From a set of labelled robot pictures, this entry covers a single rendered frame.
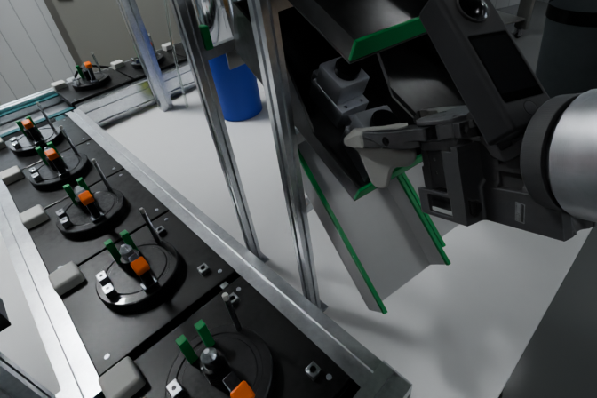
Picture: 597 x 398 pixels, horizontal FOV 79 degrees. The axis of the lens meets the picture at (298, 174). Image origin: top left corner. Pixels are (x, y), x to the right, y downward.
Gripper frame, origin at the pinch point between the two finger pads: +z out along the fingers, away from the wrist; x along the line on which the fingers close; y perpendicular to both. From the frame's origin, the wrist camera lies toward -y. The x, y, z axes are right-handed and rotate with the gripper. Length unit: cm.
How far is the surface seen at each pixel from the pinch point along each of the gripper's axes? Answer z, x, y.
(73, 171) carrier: 70, -46, 0
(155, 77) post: 114, -19, -24
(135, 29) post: 106, -21, -39
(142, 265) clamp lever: 21.6, -30.5, 13.3
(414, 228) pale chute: 10.9, 8.8, 18.5
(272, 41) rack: 2.6, -9.5, -10.9
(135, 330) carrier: 23.9, -34.7, 23.5
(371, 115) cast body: 0.8, -0.9, -1.2
